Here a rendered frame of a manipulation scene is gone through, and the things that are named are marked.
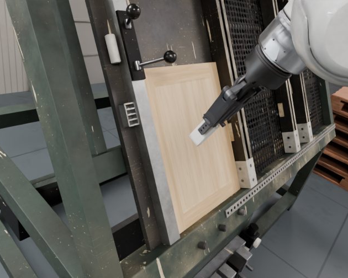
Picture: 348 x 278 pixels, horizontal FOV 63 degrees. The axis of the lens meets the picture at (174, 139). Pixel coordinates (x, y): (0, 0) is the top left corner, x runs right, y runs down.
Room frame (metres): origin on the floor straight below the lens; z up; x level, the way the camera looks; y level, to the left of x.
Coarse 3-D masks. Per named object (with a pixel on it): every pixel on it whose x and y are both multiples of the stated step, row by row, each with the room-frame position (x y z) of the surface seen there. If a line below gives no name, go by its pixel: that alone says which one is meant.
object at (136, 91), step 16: (112, 0) 0.86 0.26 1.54; (112, 16) 0.86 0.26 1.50; (112, 32) 0.86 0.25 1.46; (128, 80) 0.80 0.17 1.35; (128, 96) 0.79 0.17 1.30; (144, 96) 0.80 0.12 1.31; (144, 112) 0.78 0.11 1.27; (144, 128) 0.75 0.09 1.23; (144, 144) 0.74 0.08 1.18; (144, 160) 0.73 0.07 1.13; (160, 160) 0.74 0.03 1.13; (160, 176) 0.72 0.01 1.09; (160, 192) 0.69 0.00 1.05; (160, 208) 0.67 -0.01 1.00; (160, 224) 0.66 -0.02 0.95; (176, 224) 0.68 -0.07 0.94; (176, 240) 0.65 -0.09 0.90
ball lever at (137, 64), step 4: (168, 52) 0.80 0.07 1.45; (172, 52) 0.81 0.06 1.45; (164, 56) 0.80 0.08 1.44; (168, 56) 0.80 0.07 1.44; (172, 56) 0.80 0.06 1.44; (176, 56) 0.81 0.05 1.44; (152, 60) 0.81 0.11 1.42; (156, 60) 0.81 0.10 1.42; (160, 60) 0.81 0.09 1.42; (164, 60) 0.81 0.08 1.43; (168, 60) 0.80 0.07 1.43; (172, 60) 0.80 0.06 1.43; (136, 64) 0.81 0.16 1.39; (140, 64) 0.81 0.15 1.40; (144, 64) 0.81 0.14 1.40; (148, 64) 0.81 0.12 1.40; (136, 68) 0.81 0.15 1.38; (140, 68) 0.81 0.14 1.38
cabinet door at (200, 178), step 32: (192, 64) 1.08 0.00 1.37; (160, 96) 0.89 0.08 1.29; (192, 96) 1.01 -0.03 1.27; (160, 128) 0.82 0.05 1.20; (192, 128) 0.95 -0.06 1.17; (224, 128) 1.09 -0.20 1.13; (192, 160) 0.88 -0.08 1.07; (224, 160) 1.02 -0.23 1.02; (192, 192) 0.82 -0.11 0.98; (224, 192) 0.94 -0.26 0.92
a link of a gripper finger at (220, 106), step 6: (222, 90) 0.45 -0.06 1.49; (222, 96) 0.46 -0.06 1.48; (234, 96) 0.44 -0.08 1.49; (216, 102) 0.47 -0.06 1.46; (222, 102) 0.46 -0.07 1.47; (228, 102) 0.45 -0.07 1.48; (210, 108) 0.48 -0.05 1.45; (216, 108) 0.47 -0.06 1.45; (222, 108) 0.46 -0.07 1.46; (228, 108) 0.46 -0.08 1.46; (204, 114) 0.49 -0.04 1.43; (210, 114) 0.48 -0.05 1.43; (216, 114) 0.47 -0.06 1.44; (222, 114) 0.47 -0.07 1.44; (210, 120) 0.48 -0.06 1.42; (216, 120) 0.47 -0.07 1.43; (210, 126) 0.48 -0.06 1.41
